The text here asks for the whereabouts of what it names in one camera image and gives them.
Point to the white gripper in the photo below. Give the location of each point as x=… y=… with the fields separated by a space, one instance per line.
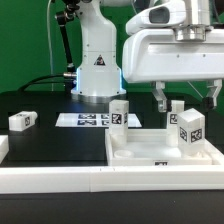
x=174 y=41

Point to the white square table top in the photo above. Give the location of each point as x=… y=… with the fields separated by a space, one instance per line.
x=147 y=147

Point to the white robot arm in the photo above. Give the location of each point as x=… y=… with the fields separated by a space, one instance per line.
x=98 y=76

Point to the white sheet with markers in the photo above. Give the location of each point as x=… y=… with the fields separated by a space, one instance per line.
x=91 y=120

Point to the white U-shaped fence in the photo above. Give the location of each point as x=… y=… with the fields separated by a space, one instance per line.
x=98 y=179

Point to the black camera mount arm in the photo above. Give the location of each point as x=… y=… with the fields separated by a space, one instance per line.
x=62 y=18

